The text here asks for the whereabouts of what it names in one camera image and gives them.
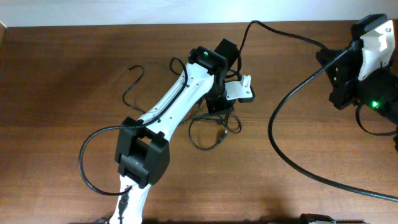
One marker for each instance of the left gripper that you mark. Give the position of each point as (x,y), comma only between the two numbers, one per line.
(216,106)

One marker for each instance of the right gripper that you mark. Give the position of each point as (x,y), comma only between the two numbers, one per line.
(343,80)

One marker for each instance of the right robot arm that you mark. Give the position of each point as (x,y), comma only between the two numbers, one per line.
(391,112)

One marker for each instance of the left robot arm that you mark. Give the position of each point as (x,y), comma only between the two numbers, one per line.
(142,151)

